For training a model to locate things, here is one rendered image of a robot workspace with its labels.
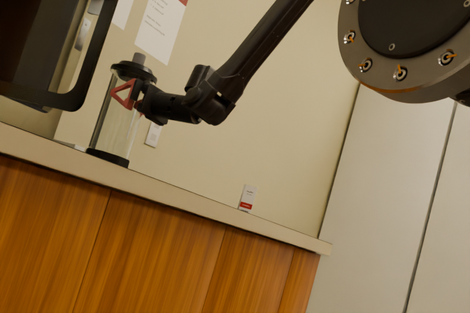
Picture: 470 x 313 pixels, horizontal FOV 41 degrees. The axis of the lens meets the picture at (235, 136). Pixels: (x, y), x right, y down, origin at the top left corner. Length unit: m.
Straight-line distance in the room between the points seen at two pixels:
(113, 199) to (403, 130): 3.02
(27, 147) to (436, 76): 0.62
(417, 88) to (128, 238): 0.81
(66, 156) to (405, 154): 3.14
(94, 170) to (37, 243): 0.15
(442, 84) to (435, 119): 3.49
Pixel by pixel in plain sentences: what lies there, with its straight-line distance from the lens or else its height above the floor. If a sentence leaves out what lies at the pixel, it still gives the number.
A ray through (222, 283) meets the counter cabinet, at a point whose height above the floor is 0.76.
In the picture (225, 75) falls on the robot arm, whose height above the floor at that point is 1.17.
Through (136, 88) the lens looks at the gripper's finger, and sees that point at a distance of 1.36.
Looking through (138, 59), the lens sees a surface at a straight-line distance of 1.46.
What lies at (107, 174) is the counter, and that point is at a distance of 1.10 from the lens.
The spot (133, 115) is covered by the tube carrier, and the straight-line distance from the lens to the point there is 1.41.
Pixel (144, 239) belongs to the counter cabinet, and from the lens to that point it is 1.28.
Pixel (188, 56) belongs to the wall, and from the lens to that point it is 2.49.
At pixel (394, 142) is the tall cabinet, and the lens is 4.02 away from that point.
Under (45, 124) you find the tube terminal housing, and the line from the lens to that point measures 1.39.
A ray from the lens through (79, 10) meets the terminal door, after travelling 1.06.
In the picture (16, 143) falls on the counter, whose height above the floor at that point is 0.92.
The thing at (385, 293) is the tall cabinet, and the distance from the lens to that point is 3.90.
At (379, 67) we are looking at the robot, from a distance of 0.57.
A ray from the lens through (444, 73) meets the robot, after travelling 0.52.
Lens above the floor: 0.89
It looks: 8 degrees up
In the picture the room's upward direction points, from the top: 17 degrees clockwise
